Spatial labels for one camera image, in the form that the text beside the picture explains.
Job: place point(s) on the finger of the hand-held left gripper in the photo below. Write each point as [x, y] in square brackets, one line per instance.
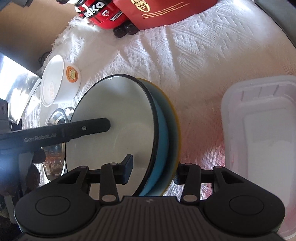
[92, 126]

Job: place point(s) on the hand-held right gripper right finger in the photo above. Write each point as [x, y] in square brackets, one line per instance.
[181, 176]

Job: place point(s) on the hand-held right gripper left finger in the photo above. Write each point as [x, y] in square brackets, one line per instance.
[128, 169]

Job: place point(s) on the blue bowl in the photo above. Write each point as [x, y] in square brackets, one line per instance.
[104, 99]

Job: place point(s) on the stainless steel bowl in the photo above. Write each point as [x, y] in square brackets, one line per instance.
[54, 162]

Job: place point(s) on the white bowl yellow rim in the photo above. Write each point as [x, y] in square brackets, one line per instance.
[177, 143]

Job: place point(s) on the white paper bowl orange logo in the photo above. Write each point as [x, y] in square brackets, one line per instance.
[67, 92]

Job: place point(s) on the red foil tray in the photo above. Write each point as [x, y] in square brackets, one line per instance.
[261, 139]

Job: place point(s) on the person's left hand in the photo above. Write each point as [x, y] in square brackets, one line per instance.
[33, 177]

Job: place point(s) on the black curved monitor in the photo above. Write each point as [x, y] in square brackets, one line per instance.
[16, 92]

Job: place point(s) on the panda figurine red jacket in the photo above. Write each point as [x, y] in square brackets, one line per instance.
[101, 16]

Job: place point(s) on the white woven tablecloth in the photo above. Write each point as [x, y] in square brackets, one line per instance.
[196, 58]

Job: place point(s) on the red snack bag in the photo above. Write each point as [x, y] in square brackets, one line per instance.
[166, 11]

